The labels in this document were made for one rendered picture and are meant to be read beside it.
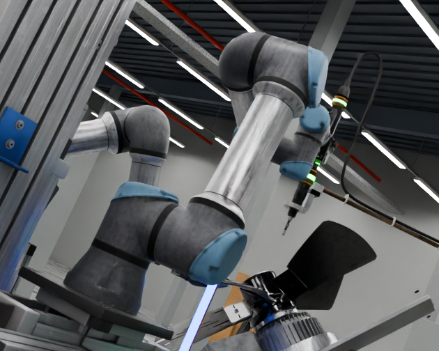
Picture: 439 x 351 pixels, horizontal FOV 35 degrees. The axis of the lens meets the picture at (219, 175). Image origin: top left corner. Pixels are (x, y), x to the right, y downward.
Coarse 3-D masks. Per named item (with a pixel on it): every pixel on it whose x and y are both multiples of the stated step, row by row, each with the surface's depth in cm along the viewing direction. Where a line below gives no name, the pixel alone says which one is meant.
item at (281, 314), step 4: (280, 312) 201; (284, 312) 201; (288, 312) 203; (292, 312) 203; (296, 312) 204; (272, 316) 201; (276, 316) 201; (280, 316) 201; (284, 316) 203; (264, 320) 201; (268, 320) 201; (272, 320) 201; (276, 320) 203; (260, 324) 202; (264, 324) 202; (268, 324) 203; (256, 328) 204; (260, 328) 203
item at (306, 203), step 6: (318, 186) 206; (312, 192) 205; (318, 192) 206; (306, 198) 206; (312, 198) 206; (288, 204) 203; (294, 204) 203; (306, 204) 205; (300, 210) 203; (306, 210) 205
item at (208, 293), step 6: (210, 288) 169; (204, 294) 169; (210, 294) 169; (204, 300) 169; (204, 306) 168; (198, 312) 168; (204, 312) 168; (198, 318) 168; (192, 324) 168; (198, 324) 168; (192, 330) 168; (186, 336) 168; (192, 336) 167; (186, 342) 167; (180, 348) 167; (186, 348) 167
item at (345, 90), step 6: (348, 78) 212; (348, 84) 211; (342, 90) 210; (348, 90) 210; (342, 96) 213; (300, 186) 205; (306, 186) 205; (300, 192) 205; (306, 192) 205; (294, 198) 205; (300, 198) 205; (300, 204) 205; (288, 210) 205; (294, 210) 204; (288, 216) 206; (294, 216) 204
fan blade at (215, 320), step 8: (208, 312) 213; (216, 312) 210; (224, 312) 209; (184, 320) 215; (208, 320) 207; (216, 320) 206; (224, 320) 205; (176, 328) 211; (184, 328) 208; (200, 328) 205; (208, 328) 204; (216, 328) 203; (224, 328) 203; (176, 336) 205; (184, 336) 203; (200, 336) 201; (208, 336) 201; (160, 344) 203; (176, 344) 200
